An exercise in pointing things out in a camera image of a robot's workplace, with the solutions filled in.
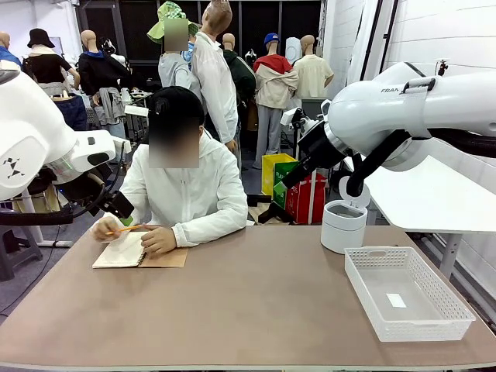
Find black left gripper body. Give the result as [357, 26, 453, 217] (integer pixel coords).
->
[67, 178, 136, 220]

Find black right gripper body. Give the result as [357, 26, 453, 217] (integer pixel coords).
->
[296, 118, 348, 174]

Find yellow pencil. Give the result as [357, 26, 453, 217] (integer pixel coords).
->
[106, 224, 143, 236]

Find spiral notebook with brown cover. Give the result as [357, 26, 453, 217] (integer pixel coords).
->
[91, 231, 189, 270]

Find person's left forearm white sleeve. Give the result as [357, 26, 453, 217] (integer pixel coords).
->
[171, 201, 249, 248]

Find person's right hand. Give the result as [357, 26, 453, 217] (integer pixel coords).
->
[91, 216, 135, 242]

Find person's left hand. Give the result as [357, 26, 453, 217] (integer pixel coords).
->
[140, 226, 178, 257]

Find green recycling bag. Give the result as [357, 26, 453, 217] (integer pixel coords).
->
[273, 161, 307, 210]

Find yellow recycling bag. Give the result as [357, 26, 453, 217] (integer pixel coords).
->
[261, 153, 298, 197]

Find small white background table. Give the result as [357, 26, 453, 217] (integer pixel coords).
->
[308, 170, 319, 226]

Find grey box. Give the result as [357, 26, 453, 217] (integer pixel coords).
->
[301, 97, 332, 112]

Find person's white jacket torso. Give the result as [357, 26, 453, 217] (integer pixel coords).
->
[118, 131, 249, 233]

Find mannequin in cream shirt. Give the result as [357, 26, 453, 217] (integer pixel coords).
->
[293, 34, 335, 100]

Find mannequin in red beige jacket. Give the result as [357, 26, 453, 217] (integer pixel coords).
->
[252, 33, 299, 170]

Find white round lidded bin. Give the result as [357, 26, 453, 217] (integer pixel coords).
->
[320, 176, 372, 256]

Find white desk leg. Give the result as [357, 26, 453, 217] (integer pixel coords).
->
[22, 189, 74, 249]

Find blue jeans on mannequin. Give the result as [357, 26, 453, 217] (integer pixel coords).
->
[50, 92, 88, 132]

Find mannequin in dark green jacket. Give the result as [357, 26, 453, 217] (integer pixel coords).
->
[221, 33, 257, 129]

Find grey stool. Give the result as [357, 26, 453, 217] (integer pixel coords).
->
[0, 224, 43, 282]

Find black cap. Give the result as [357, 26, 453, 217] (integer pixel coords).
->
[146, 85, 205, 129]

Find large white side table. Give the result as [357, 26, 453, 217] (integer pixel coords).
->
[343, 153, 496, 280]

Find tall mannequin in white shirt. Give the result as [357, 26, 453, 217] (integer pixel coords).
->
[191, 0, 239, 152]

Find mannequin in black jacket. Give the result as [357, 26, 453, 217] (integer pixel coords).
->
[77, 29, 135, 136]

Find mannequin with green hat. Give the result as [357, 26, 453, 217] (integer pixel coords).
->
[146, 1, 202, 94]

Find mannequin with black hat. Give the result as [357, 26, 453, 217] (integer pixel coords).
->
[22, 28, 81, 98]

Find mannequin in blue top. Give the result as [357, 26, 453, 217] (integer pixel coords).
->
[0, 31, 22, 71]

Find white perforated plastic basket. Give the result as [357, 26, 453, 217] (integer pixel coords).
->
[343, 246, 477, 343]

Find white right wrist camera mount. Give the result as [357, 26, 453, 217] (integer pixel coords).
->
[279, 106, 330, 129]

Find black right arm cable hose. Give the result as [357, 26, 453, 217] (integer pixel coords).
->
[346, 129, 496, 198]

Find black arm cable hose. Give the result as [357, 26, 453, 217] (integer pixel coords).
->
[0, 181, 117, 228]
[346, 129, 496, 198]

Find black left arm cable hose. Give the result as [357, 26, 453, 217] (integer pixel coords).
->
[0, 181, 117, 228]

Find thin black floor cable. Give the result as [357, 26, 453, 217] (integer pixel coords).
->
[0, 224, 63, 315]

